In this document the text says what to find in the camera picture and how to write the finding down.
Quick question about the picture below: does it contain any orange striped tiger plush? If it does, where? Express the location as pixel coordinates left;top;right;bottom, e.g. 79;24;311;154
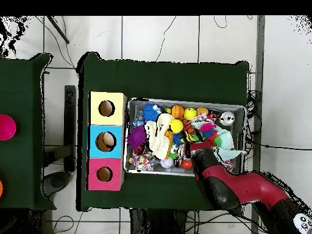
182;119;196;135

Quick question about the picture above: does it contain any clear mesh bin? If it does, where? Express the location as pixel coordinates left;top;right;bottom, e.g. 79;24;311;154
123;97;247;180

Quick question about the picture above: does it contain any wooden box with three holes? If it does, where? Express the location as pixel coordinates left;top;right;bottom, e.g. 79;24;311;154
86;91;128;191

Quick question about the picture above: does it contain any yellow sponge block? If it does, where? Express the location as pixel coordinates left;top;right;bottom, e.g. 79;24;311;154
183;131;197;143

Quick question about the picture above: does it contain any mint green muslin cloth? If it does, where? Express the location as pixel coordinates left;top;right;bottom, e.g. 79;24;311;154
191;121;244;161

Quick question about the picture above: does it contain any yellow tennis ball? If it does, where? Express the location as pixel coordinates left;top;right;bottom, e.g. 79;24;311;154
169;118;184;134

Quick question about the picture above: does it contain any yellow smiley ball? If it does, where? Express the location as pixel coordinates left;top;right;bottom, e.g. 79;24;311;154
183;107;197;120

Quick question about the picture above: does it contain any silver drink can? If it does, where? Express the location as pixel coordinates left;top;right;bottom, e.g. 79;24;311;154
219;111;235;126

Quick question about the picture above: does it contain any orange toy basketball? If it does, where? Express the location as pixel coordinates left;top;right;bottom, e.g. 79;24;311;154
171;104;185;119

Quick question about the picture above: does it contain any cream muslin cloth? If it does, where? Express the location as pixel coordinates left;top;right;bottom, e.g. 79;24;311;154
144;113;175;161

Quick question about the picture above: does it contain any blue fuzzy ball with eyes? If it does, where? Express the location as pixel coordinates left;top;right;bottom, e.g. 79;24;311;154
142;102;162;122

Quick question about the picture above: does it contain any purple spiky ball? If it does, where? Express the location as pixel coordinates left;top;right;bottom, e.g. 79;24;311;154
126;125;147;151

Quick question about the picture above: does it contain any dark green tablecloth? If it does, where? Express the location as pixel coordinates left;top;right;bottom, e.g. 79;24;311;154
0;52;57;211
76;51;250;212

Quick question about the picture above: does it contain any black stand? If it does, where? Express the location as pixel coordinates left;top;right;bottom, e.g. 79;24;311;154
63;85;77;172

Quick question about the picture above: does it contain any black rod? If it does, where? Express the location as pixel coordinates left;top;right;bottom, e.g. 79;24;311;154
46;15;70;44

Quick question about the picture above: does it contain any pink ball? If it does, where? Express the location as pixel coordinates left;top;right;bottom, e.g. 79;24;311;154
0;114;17;141

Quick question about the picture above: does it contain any black cable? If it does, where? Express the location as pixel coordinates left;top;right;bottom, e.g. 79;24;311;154
246;138;312;151

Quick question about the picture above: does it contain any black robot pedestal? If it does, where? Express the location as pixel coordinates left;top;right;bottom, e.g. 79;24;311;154
130;208;188;234

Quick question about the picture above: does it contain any grey metal rail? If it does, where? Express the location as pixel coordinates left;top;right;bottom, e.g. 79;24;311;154
250;15;266;234

